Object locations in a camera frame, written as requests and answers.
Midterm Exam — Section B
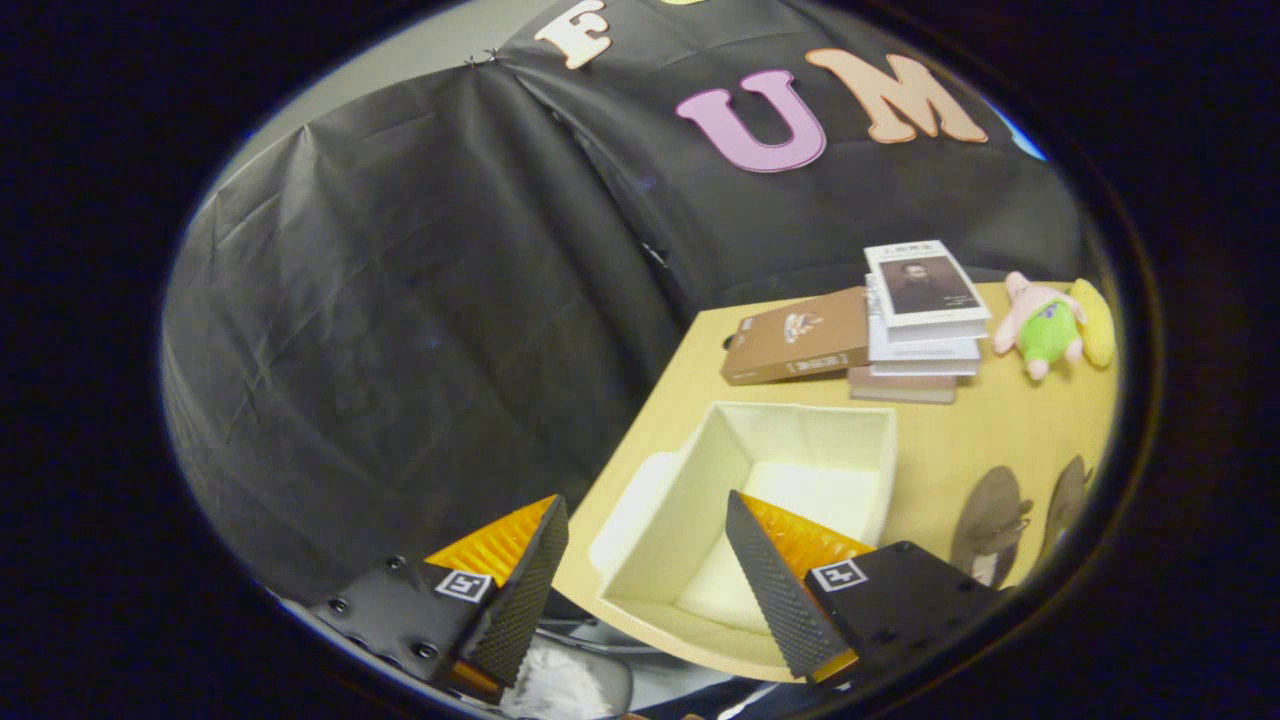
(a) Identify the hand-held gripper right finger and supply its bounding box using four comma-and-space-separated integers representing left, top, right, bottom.
725, 490, 1001, 686

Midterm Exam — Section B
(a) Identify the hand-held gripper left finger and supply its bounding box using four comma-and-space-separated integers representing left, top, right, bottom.
308, 494, 570, 704

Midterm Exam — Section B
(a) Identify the grey fabric storage box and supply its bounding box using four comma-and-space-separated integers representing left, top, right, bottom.
588, 401, 899, 646

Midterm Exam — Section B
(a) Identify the brown fuzzy slipper shoe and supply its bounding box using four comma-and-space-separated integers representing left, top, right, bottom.
1035, 455, 1094, 571
950, 465, 1034, 589

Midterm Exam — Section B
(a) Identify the white fluffy cloth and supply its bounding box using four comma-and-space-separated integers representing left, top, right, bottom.
497, 640, 633, 720

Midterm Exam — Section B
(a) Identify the pinkish brown book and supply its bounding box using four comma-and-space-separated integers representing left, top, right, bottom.
848, 365, 959, 405

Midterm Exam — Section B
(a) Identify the plain white book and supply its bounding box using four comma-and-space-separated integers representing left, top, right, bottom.
868, 352, 980, 378
866, 275, 983, 363

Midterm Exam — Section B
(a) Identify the black backdrop cloth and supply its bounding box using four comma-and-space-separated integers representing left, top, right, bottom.
160, 0, 1086, 606

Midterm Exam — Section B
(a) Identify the white portrait cover book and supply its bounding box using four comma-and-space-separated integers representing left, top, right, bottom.
864, 240, 993, 344

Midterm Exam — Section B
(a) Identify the pink and green plush toy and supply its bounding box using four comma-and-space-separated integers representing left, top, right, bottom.
992, 271, 1089, 382

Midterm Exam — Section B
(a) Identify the yellow plush cushion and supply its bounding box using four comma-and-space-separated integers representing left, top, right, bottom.
1070, 278, 1116, 369

